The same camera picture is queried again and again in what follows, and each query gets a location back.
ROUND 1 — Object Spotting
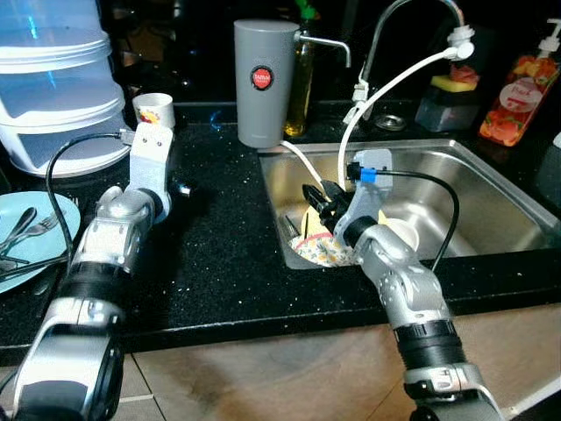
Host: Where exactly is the stainless steel sink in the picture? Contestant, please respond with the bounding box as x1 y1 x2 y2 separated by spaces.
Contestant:
259 139 561 271

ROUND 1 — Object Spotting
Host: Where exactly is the floral patterned plate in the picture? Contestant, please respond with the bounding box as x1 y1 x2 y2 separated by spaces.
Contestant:
294 232 362 269

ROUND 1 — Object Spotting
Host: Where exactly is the white faucet diverter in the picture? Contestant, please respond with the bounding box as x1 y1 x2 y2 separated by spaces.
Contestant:
445 26 477 61

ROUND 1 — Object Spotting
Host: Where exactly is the grey water filter canister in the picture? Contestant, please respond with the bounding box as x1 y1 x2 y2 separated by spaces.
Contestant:
233 19 352 149

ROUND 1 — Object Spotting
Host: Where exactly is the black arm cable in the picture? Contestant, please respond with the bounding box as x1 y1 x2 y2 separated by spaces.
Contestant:
351 162 462 268
44 132 134 264

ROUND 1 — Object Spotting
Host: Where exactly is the red scrub pad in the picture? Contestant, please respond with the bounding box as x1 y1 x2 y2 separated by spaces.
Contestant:
450 63 481 86

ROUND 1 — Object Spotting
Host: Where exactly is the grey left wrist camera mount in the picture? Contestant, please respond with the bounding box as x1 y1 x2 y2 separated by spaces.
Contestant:
128 123 175 220

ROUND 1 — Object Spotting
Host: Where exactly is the yellow oil bottle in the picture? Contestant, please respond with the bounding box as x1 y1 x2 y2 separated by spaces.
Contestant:
282 0 318 139

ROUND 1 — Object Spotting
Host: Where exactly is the white stacked plastic container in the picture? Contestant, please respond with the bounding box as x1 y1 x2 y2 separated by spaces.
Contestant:
0 0 132 179

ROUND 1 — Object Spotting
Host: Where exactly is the chrome gooseneck faucet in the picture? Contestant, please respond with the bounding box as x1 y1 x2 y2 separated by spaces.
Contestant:
355 0 467 124

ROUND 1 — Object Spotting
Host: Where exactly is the round metal sink stopper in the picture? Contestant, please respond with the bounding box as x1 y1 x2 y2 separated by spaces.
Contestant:
374 114 408 132

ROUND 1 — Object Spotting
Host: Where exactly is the long white hose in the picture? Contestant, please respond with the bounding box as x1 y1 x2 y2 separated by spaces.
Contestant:
337 46 457 192

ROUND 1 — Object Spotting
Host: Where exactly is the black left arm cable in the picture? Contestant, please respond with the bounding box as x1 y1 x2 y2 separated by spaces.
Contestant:
44 132 134 264

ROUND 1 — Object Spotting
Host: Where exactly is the steel fork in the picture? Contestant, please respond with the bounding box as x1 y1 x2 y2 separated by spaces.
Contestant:
9 215 67 257

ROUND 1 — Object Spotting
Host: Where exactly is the dark sponge holder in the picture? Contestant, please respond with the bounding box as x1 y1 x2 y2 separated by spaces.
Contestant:
414 63 482 133

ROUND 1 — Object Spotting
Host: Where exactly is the white cartoon cat cup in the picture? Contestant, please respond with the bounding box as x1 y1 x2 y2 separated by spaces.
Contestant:
132 92 176 131

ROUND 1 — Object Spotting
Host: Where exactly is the yellow plate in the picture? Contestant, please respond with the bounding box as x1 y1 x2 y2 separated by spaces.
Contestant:
301 204 391 244

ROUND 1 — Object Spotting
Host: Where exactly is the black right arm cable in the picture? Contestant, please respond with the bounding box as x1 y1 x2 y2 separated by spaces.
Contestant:
351 162 462 268

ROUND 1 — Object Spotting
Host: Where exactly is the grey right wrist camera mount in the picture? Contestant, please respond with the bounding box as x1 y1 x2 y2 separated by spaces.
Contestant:
337 149 394 239

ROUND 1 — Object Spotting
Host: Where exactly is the yellow sponge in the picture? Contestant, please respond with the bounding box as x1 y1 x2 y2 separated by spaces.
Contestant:
430 75 474 96

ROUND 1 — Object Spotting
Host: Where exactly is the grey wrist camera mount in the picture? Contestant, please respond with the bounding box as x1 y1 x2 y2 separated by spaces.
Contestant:
128 123 175 220
337 149 394 239

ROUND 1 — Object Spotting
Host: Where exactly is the beige cabinet front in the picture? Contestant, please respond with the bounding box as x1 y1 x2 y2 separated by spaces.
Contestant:
114 303 561 421

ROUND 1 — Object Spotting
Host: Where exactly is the teal plate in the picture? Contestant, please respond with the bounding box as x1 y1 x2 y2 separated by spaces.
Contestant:
0 191 82 295

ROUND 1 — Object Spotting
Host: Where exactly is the peach soap pump bottle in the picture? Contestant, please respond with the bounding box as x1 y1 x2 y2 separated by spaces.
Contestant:
479 18 561 148

